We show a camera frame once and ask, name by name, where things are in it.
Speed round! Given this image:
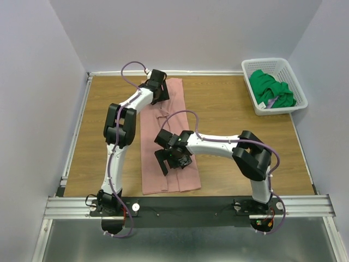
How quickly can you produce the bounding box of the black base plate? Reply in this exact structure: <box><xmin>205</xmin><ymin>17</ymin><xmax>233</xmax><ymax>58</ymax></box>
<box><xmin>87</xmin><ymin>196</ymin><xmax>284</xmax><ymax>235</ymax></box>

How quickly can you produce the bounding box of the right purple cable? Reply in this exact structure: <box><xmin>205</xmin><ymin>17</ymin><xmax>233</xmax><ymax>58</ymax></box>
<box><xmin>159</xmin><ymin>110</ymin><xmax>287</xmax><ymax>236</ymax></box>

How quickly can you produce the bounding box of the green t shirt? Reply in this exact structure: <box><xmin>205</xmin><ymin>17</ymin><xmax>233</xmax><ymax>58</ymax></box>
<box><xmin>249</xmin><ymin>70</ymin><xmax>297</xmax><ymax>109</ymax></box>

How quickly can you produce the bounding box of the white plastic basket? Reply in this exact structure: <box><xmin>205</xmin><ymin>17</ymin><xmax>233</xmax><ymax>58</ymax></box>
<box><xmin>241</xmin><ymin>57</ymin><xmax>308</xmax><ymax>116</ymax></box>

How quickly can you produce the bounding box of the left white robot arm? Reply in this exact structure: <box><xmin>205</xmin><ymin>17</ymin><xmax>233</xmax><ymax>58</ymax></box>
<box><xmin>97</xmin><ymin>69</ymin><xmax>169</xmax><ymax>216</ymax></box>

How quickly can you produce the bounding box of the aluminium front rail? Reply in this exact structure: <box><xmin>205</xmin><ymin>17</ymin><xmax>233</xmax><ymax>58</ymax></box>
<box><xmin>44</xmin><ymin>195</ymin><xmax>335</xmax><ymax>219</ymax></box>

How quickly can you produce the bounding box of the aluminium rail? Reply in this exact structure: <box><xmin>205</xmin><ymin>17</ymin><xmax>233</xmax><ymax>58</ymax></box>
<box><xmin>55</xmin><ymin>75</ymin><xmax>93</xmax><ymax>197</ymax></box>
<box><xmin>44</xmin><ymin>195</ymin><xmax>335</xmax><ymax>219</ymax></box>

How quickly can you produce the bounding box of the white back edge strip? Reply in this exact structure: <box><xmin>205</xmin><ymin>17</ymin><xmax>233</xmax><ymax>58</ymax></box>
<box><xmin>88</xmin><ymin>69</ymin><xmax>244</xmax><ymax>76</ymax></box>

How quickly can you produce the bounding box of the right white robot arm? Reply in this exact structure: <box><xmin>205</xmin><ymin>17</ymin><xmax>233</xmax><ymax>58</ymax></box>
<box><xmin>154</xmin><ymin>129</ymin><xmax>272</xmax><ymax>214</ymax></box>

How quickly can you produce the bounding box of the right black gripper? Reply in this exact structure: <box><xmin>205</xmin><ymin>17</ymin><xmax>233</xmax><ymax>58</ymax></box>
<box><xmin>155</xmin><ymin>147</ymin><xmax>192</xmax><ymax>175</ymax></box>

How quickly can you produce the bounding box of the aluminium left side rail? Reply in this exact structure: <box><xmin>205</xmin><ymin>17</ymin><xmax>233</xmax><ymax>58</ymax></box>
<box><xmin>55</xmin><ymin>75</ymin><xmax>93</xmax><ymax>197</ymax></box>

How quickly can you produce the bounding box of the pink printed t shirt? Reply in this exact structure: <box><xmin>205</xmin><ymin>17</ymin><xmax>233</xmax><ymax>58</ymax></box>
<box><xmin>140</xmin><ymin>78</ymin><xmax>201</xmax><ymax>195</ymax></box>

